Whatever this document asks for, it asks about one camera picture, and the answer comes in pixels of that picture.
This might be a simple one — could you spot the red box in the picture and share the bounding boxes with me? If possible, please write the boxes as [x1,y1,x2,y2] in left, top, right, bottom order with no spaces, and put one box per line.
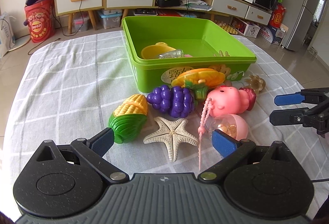
[157,9,181,17]

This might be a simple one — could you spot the grey checked table cloth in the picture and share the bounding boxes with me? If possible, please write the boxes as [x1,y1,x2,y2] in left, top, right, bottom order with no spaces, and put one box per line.
[1,31,328,220]

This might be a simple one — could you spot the purple toy grapes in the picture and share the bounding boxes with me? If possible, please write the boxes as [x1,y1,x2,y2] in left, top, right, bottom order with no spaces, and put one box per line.
[146,85,195,118]

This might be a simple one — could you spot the orange yellow toy flower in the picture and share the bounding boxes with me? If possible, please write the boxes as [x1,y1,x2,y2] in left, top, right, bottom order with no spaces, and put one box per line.
[171,68,226,101]

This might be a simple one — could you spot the toy corn cob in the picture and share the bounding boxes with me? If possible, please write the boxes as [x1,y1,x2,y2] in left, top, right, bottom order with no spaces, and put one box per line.
[108,94,148,144]

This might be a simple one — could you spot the yellow egg tray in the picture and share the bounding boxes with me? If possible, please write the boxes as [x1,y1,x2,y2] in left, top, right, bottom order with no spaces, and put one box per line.
[215,20,238,35]

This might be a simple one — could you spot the pink clear capsule ball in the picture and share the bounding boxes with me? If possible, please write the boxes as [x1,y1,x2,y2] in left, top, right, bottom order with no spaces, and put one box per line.
[209,114,248,141]

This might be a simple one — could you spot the green plastic bin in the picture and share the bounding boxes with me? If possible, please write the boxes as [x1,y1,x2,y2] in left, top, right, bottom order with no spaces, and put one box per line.
[122,16,256,93]

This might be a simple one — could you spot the wooden sideboard with drawers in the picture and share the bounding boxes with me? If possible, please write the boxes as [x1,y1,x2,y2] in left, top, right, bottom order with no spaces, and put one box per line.
[104,0,272,25]

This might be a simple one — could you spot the clear plastic jar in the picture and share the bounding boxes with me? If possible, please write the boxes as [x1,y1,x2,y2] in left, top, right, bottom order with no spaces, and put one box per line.
[158,50,185,59]

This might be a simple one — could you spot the pink rubber pig toy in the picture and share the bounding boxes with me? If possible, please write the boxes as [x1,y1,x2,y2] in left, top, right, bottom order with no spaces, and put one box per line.
[207,86,256,118]

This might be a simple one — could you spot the white shopping bag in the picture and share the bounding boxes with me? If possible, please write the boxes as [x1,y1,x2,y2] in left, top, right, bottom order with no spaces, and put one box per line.
[0,13,16,58]

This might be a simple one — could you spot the clear storage box blue lid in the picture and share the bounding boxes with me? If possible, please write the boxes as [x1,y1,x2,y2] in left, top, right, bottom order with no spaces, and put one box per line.
[97,10,122,29]

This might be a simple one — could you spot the white starfish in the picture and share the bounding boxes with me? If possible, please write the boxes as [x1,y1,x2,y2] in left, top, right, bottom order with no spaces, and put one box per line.
[143,117,198,162]

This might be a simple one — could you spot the yellow toy cup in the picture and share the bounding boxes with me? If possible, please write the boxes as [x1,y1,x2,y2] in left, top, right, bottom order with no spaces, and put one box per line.
[140,42,176,60]

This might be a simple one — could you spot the red printed bucket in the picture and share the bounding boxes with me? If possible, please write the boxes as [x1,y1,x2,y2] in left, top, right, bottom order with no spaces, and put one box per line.
[24,0,55,43]

